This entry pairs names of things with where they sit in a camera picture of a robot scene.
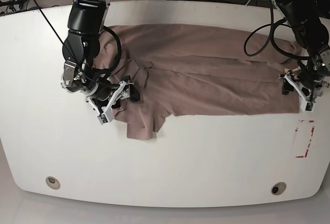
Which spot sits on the table grommet hole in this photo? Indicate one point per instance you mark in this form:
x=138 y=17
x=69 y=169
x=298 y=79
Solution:
x=278 y=188
x=53 y=183

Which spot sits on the left table grommet hole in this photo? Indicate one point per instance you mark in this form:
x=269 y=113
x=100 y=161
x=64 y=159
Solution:
x=53 y=183

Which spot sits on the red tape rectangle marking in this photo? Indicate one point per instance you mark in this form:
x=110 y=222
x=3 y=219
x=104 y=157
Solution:
x=302 y=138

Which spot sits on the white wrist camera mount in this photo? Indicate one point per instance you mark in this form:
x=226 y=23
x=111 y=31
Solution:
x=105 y=115
x=308 y=89

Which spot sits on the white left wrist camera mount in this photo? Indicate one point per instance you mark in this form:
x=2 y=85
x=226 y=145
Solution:
x=308 y=89

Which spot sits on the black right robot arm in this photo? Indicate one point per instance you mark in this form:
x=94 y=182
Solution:
x=81 y=47

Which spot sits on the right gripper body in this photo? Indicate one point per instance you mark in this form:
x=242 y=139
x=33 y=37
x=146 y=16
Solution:
x=103 y=94

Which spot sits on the mauve T-shirt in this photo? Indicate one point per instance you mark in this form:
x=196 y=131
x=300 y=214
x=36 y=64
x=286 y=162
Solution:
x=182 y=69

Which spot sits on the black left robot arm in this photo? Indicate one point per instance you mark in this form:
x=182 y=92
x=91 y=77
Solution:
x=310 y=34

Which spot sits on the right table grommet hole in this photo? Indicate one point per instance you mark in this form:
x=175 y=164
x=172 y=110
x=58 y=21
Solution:
x=278 y=188

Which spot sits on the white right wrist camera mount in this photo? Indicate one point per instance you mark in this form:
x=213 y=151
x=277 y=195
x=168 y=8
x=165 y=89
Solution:
x=105 y=115

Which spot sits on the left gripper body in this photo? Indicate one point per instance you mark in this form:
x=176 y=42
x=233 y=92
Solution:
x=311 y=74

